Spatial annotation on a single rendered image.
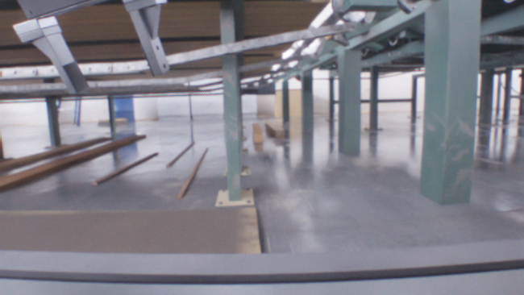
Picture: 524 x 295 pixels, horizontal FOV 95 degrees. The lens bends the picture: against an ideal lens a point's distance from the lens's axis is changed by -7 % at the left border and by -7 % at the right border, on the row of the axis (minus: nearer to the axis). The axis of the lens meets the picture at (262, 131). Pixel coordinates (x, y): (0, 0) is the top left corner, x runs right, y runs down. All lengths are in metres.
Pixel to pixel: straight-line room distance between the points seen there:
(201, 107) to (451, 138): 5.82
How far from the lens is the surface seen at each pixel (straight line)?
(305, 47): 1.63
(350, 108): 1.95
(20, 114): 9.26
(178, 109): 6.58
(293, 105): 6.33
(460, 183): 1.20
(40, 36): 0.44
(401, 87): 8.29
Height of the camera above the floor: 0.40
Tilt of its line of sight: 7 degrees down
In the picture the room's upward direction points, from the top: 2 degrees counter-clockwise
